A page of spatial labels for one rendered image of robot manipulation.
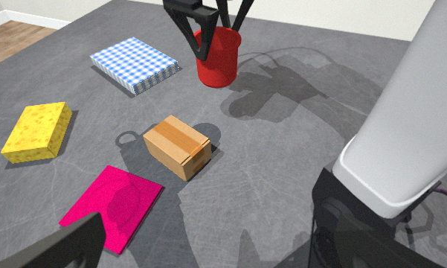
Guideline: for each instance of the blue and white checkered cloth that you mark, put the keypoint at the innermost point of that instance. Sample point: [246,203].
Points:
[135,65]

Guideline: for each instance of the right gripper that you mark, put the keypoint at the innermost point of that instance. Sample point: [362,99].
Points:
[206,17]

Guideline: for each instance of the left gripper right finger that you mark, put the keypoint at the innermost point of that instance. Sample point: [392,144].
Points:
[361,246]

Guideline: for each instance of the red cup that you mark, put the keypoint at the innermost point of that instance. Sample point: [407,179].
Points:
[220,68]

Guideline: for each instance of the yellow sponge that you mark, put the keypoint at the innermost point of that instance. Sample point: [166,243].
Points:
[38,134]

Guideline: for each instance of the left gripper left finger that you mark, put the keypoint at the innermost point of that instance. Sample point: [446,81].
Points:
[77,245]

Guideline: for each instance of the brown cardboard box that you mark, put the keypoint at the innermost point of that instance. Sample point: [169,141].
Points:
[178,146]

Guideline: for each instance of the pink square coaster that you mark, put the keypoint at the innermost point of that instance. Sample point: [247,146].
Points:
[123,199]

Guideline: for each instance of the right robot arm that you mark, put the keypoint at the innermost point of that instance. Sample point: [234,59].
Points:
[392,164]

